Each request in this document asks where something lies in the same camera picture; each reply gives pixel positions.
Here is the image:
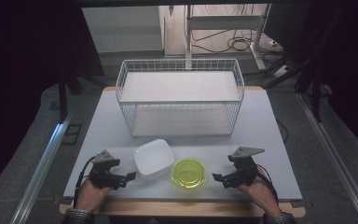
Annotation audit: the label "person's left hand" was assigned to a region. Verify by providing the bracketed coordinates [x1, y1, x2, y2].
[74, 176, 114, 213]

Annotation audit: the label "hand-held gripper black cable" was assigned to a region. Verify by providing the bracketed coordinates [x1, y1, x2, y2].
[255, 172, 280, 204]
[73, 156, 97, 208]

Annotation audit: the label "white desk frame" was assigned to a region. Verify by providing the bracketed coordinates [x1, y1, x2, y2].
[185, 3, 272, 73]

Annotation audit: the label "right hand-held gripper black cable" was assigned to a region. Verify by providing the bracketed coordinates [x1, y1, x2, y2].
[255, 172, 280, 204]

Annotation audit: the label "translucent green bowl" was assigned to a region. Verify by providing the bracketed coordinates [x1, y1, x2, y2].
[171, 158, 207, 189]

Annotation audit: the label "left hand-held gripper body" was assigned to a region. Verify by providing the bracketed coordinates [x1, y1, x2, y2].
[88, 149, 129, 190]

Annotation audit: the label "person's right hand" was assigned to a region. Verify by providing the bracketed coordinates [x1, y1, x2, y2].
[236, 166, 283, 217]

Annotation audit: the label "left hand-held gripper black cable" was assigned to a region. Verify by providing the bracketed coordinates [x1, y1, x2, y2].
[73, 156, 97, 208]

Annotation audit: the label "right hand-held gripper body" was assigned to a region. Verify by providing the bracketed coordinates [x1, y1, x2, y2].
[227, 147, 266, 188]

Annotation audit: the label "white panel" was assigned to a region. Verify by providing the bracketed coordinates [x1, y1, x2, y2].
[81, 6, 164, 54]

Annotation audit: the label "metal floor rail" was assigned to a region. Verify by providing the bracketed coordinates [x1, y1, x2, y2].
[296, 92, 358, 224]
[10, 113, 75, 224]

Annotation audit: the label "black stand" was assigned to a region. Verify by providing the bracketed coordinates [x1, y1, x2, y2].
[57, 70, 85, 123]
[295, 69, 325, 123]

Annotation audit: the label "white wire shelf rack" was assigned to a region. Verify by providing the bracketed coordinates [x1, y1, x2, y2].
[115, 58, 246, 138]

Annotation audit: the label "black floor cables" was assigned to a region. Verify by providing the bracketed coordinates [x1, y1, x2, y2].
[192, 28, 284, 63]

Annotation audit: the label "black cable beside table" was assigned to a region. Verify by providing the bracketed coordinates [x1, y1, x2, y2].
[275, 118, 289, 144]

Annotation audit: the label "white square bowl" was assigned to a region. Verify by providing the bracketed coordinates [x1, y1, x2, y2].
[132, 138, 175, 181]

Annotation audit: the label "white power strip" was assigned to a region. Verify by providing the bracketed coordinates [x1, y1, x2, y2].
[273, 64, 291, 78]

